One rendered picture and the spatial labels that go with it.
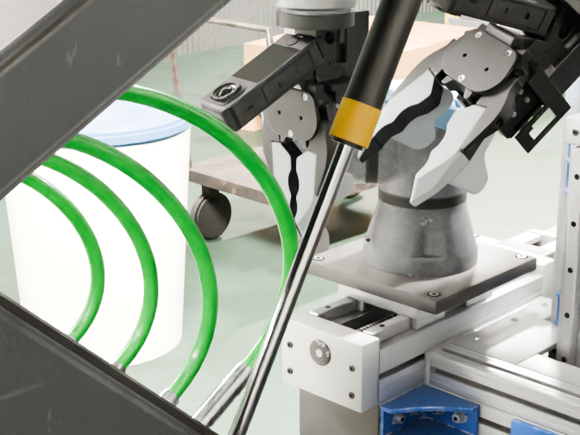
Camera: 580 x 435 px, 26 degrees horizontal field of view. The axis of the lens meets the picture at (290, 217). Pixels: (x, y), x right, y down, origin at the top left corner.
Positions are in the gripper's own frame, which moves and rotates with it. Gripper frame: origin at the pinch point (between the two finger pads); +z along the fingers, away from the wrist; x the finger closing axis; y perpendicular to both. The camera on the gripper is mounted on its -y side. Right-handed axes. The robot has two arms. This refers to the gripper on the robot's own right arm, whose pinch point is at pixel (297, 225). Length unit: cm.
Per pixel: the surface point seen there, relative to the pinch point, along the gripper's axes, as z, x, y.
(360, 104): -24, -45, -36
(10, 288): 123, 296, 125
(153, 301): 4.9, 3.3, -14.4
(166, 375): 123, 201, 124
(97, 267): 3.6, 11.4, -15.1
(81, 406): -16, -47, -52
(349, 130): -23, -45, -36
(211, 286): 1.3, -4.7, -13.9
